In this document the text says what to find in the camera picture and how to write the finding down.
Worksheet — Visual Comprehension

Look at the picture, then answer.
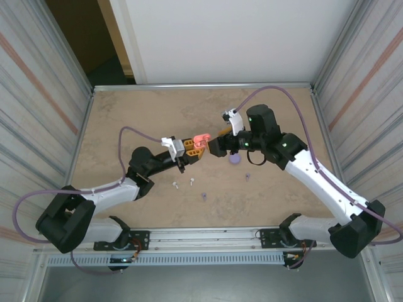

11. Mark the long aluminium table edge bar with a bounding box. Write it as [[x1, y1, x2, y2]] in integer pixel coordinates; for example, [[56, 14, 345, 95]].
[[93, 82, 315, 92]]

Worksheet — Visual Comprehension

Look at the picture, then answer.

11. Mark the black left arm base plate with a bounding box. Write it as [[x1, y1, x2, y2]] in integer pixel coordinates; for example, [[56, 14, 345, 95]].
[[93, 230, 150, 252]]

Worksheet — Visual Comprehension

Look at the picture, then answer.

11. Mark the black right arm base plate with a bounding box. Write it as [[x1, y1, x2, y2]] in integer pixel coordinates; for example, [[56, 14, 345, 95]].
[[259, 228, 315, 249]]

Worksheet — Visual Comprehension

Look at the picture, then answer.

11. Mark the small black controller board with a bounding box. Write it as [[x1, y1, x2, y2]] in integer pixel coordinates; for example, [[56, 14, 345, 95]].
[[282, 251, 305, 271], [108, 255, 139, 272]]

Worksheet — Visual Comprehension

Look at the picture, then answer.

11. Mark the aluminium table side bar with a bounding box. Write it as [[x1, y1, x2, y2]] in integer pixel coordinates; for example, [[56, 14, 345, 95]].
[[310, 89, 356, 224], [61, 89, 97, 202]]

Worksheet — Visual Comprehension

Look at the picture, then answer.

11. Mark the grey slotted cable duct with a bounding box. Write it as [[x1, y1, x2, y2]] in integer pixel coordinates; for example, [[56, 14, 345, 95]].
[[46, 252, 286, 267]]

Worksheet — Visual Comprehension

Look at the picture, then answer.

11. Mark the corrugated translucent wall panel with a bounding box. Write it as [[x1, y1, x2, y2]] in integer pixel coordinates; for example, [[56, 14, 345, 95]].
[[314, 0, 403, 302], [0, 0, 94, 302]]

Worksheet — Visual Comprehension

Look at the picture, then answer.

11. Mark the pink earbud charging case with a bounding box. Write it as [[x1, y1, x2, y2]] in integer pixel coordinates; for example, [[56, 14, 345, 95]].
[[193, 133, 211, 148]]

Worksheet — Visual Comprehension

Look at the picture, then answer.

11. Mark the white door frame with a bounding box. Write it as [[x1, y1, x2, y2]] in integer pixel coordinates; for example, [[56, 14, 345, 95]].
[[97, 0, 149, 85]]

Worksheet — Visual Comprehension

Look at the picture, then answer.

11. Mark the aluminium mounting rail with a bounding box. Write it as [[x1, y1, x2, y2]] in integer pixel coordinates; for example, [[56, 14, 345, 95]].
[[33, 226, 334, 252]]

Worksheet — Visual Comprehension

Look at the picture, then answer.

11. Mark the grey metal shelf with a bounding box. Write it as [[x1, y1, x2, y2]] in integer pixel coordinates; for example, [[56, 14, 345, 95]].
[[37, 266, 378, 302]]

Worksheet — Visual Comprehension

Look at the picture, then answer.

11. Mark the thin black right gripper cable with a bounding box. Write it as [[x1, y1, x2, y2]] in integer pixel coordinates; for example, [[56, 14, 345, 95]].
[[246, 150, 267, 165]]

